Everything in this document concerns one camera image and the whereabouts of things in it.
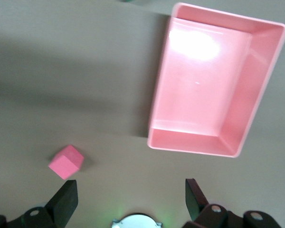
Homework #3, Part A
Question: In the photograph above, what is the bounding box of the pink plastic tray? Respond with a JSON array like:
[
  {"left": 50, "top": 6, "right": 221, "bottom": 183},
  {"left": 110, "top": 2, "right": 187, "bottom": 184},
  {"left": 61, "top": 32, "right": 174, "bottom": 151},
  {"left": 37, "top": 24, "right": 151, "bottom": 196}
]
[{"left": 147, "top": 2, "right": 285, "bottom": 159}]

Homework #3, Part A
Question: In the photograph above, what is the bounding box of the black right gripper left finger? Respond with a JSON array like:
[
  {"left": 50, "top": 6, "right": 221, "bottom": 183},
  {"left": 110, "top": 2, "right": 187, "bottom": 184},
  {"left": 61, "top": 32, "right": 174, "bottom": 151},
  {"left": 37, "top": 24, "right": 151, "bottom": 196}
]
[{"left": 0, "top": 180, "right": 79, "bottom": 228}]

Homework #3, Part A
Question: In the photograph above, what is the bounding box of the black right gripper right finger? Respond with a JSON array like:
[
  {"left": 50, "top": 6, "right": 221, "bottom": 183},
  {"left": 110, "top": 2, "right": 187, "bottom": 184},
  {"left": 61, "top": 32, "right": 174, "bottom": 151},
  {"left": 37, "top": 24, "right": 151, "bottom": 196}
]
[{"left": 185, "top": 178, "right": 284, "bottom": 228}]

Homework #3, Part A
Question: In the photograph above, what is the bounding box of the pink foam cube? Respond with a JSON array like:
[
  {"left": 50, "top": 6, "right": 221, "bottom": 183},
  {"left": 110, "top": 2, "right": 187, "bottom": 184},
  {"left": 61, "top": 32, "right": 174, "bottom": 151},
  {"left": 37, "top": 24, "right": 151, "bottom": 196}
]
[{"left": 48, "top": 144, "right": 85, "bottom": 180}]

